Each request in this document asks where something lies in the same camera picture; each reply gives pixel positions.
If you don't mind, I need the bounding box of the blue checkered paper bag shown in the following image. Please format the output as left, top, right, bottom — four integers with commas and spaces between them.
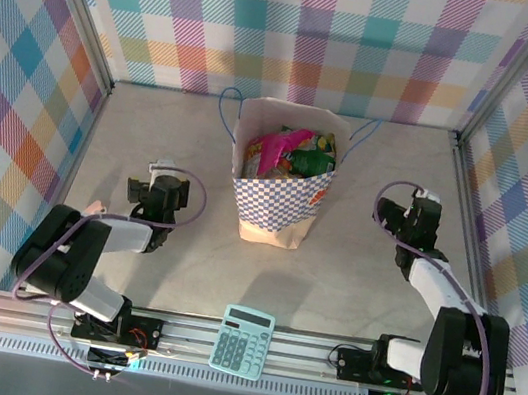
195, 84, 386, 263

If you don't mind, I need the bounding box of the pink fruit candy bag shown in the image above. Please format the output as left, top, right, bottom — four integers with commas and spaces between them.
240, 121, 317, 189

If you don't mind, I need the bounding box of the green spring tea packet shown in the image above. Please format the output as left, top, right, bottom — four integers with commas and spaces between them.
287, 145, 341, 184

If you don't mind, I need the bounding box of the small pink white object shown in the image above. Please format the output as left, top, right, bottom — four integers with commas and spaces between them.
85, 198, 110, 220

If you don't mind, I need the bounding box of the light blue calculator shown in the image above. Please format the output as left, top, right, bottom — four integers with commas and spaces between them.
206, 302, 278, 384

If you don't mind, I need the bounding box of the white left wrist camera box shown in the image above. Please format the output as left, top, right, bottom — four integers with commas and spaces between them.
147, 155, 177, 179

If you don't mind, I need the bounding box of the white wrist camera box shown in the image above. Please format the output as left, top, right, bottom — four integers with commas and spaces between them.
413, 185, 444, 205
147, 155, 177, 179

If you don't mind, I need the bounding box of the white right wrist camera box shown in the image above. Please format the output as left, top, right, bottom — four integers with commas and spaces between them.
413, 185, 444, 205

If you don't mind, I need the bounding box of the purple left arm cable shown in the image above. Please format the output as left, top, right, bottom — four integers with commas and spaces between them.
0, 144, 213, 392

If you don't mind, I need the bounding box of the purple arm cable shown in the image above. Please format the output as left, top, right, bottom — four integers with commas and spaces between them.
342, 175, 523, 395
0, 144, 213, 392

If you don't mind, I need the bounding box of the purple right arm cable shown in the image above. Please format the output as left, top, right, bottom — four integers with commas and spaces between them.
342, 175, 523, 395

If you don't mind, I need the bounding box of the aluminium table edge rail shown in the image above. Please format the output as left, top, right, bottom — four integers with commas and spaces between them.
416, 132, 528, 385

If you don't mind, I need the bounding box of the slotted grey cable duct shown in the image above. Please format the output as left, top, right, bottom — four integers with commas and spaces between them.
0, 332, 375, 395

